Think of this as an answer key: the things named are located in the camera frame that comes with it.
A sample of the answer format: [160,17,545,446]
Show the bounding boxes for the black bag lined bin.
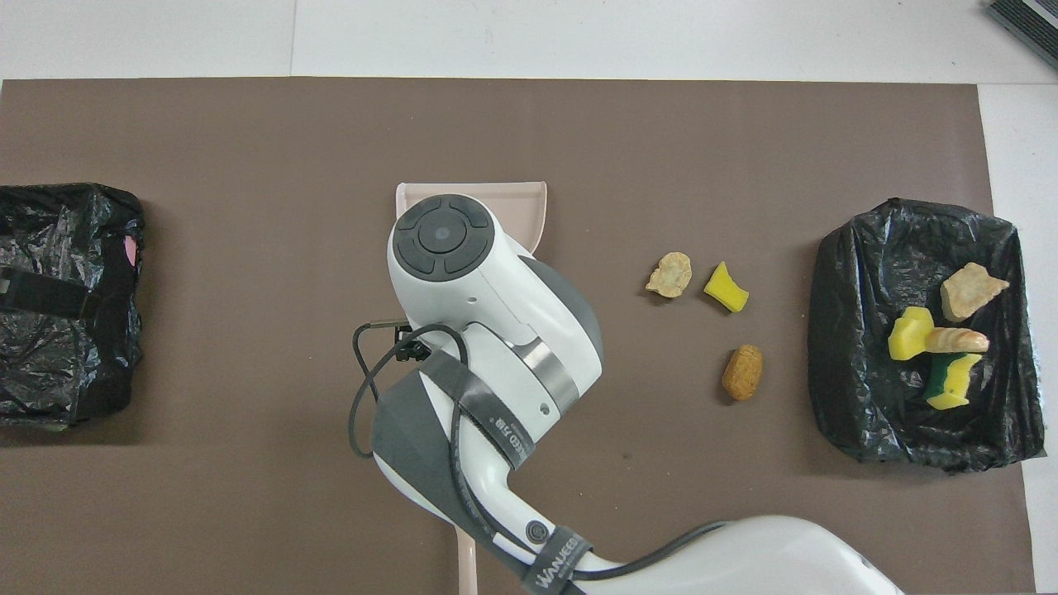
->
[808,197,1046,474]
[0,183,146,431]

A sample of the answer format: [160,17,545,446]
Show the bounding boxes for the notched green yellow sponge piece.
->
[926,353,983,411]

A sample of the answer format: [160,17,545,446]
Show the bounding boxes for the beige brush black bristles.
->
[453,529,479,595]

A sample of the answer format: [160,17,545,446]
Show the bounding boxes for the dark grey ribbed box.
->
[984,0,1058,71]

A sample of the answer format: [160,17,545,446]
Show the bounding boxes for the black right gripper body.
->
[395,325,432,364]

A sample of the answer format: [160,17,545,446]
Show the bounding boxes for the brown oval sponge piece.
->
[722,345,764,402]

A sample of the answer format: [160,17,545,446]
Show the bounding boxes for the plain yellow sponge piece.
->
[704,261,751,313]

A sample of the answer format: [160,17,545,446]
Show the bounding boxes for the brown table mat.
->
[0,77,1037,595]

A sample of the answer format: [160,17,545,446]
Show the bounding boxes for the squarish green yellow sponge piece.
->
[888,307,935,362]

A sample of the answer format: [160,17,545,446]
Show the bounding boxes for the beige plastic dustpan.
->
[395,182,548,257]

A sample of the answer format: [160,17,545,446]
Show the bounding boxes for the large beige sponge chunk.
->
[941,263,1011,322]

